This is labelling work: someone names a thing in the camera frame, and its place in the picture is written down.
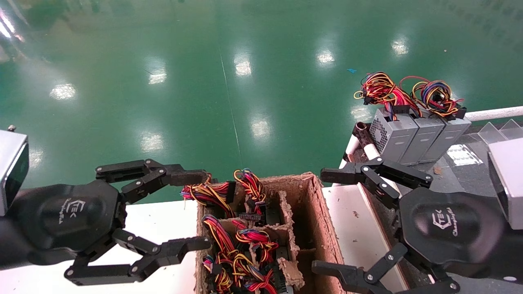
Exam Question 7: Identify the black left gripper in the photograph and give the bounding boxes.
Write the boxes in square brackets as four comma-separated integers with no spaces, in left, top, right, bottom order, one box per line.
[16,180,212,286]

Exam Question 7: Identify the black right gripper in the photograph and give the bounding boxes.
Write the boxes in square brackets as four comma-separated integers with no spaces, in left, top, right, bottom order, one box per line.
[311,157,507,294]

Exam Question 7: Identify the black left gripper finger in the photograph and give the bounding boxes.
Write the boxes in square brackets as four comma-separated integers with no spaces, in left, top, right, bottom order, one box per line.
[95,158,210,205]

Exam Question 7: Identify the brown cardboard box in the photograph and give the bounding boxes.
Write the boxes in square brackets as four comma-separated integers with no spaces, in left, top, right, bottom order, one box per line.
[195,171,349,294]

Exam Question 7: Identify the dark power supply unit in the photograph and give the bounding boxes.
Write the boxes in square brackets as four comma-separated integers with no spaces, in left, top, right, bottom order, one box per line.
[264,202,284,226]
[273,245,293,293]

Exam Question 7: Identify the white rack pipe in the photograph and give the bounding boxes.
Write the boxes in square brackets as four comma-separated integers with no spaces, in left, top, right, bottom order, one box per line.
[465,106,523,122]
[339,135,361,169]
[363,143,401,193]

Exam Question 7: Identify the black pipe corner connector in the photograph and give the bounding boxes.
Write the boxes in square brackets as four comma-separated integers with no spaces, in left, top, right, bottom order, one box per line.
[353,121,373,144]

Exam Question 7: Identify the grey metal power supply unit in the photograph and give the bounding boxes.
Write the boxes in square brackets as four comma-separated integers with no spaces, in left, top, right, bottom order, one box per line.
[420,116,473,163]
[369,107,421,165]
[400,114,446,165]

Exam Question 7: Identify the clear acrylic divider tray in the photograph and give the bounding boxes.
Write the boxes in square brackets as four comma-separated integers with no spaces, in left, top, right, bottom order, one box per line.
[474,119,523,144]

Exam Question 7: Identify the multicolour power supply cable bundle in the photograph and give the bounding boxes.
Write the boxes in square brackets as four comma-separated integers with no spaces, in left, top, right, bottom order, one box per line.
[203,253,279,294]
[202,214,239,262]
[353,71,423,121]
[236,228,279,263]
[400,76,467,121]
[233,169,267,215]
[181,175,237,218]

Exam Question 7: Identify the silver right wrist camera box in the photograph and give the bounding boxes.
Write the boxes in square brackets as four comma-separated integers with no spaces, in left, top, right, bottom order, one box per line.
[488,138,523,230]

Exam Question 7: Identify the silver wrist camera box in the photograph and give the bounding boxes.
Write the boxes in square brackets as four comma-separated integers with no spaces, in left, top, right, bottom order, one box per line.
[0,129,30,217]
[488,138,523,230]

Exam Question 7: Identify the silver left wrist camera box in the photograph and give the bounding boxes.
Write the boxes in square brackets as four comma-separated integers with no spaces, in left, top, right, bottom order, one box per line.
[0,129,30,217]

